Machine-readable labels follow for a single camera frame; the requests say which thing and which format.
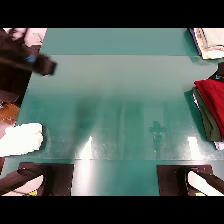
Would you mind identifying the olive green garment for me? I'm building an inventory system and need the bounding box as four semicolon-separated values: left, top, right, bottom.
191;87;223;143

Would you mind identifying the red garment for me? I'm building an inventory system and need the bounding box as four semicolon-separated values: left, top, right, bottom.
194;78;224;141

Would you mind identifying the black garment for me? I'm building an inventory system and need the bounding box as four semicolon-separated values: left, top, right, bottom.
207;61;224;83

